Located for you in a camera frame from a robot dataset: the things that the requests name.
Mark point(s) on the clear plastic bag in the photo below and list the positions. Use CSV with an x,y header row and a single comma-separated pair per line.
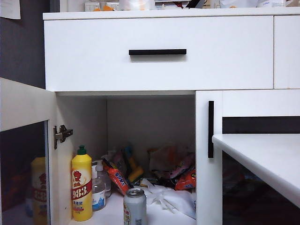
x,y
164,157

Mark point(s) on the metal door hinge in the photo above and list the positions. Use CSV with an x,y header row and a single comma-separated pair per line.
x,y
61,136

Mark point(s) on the white crumpled bag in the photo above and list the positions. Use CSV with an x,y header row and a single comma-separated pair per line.
x,y
229,2

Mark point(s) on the red orange snack bag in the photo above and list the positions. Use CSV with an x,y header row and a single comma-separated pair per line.
x,y
186,181

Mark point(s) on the clear plastic bottle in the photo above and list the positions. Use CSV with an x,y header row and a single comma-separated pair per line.
x,y
107,185

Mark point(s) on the narrow white drawer front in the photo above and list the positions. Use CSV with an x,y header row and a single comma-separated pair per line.
x,y
287,47

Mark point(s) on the yellow green sponge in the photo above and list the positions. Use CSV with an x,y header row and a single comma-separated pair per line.
x,y
136,172

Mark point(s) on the white wall switch plate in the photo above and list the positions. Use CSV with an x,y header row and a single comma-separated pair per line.
x,y
90,7

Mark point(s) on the wide white drawer front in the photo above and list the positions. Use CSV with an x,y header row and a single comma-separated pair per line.
x,y
82,58

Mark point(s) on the white cabinet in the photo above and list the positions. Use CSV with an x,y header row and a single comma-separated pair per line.
x,y
150,112

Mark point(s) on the white paper sheet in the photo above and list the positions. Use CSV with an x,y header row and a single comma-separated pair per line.
x,y
9,8

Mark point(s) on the yellow detergent bottle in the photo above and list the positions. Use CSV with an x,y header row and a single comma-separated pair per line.
x,y
81,187

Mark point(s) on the pink snack bag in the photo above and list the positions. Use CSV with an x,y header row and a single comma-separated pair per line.
x,y
184,165

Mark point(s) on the printed paper box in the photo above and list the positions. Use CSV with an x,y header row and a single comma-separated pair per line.
x,y
168,3

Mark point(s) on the white glass-panel cabinet door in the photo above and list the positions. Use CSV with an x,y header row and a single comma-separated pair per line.
x,y
23,103
204,187

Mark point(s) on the orange snack bag blue print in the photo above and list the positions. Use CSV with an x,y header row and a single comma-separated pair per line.
x,y
119,180

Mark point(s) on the silver beverage can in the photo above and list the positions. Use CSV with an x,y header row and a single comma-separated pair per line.
x,y
134,208

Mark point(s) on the black angular object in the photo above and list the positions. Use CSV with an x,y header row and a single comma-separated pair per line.
x,y
194,3

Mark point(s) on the clear pump sanitizer bottle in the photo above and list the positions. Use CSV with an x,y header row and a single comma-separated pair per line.
x,y
98,197

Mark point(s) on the white plastic gloves bag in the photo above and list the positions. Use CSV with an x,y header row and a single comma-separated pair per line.
x,y
173,201

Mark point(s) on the clear plastic container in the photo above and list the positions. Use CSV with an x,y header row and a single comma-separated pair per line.
x,y
137,4

